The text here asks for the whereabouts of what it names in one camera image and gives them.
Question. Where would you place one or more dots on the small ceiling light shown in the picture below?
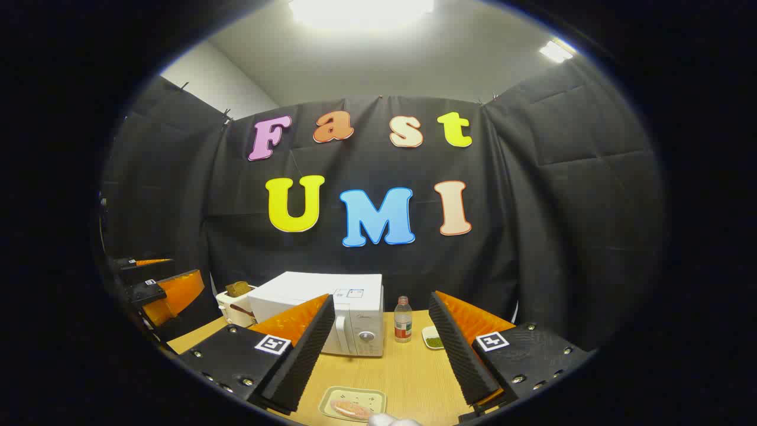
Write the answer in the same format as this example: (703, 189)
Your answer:
(556, 51)

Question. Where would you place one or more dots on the large ceiling light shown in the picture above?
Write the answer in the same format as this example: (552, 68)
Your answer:
(361, 10)

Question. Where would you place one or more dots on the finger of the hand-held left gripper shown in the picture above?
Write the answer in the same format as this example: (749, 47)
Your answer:
(125, 264)
(177, 296)

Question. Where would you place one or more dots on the pale green square plate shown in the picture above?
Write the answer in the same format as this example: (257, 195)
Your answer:
(355, 393)

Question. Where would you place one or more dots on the brown bread slice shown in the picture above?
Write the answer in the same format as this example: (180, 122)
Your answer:
(236, 289)

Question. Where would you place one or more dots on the white divided dish of grains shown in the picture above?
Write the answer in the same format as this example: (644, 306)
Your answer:
(433, 338)

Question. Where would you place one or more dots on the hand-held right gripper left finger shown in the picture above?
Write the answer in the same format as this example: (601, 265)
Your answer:
(304, 355)

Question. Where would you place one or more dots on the clear plastic bottle red label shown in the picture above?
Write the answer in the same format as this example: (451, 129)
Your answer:
(403, 322)

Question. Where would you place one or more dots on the white microwave oven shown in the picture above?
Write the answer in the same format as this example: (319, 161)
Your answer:
(355, 313)

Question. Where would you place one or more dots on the white toaster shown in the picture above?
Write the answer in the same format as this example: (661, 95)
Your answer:
(233, 313)

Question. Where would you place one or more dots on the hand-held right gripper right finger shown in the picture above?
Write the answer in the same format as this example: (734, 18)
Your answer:
(458, 349)

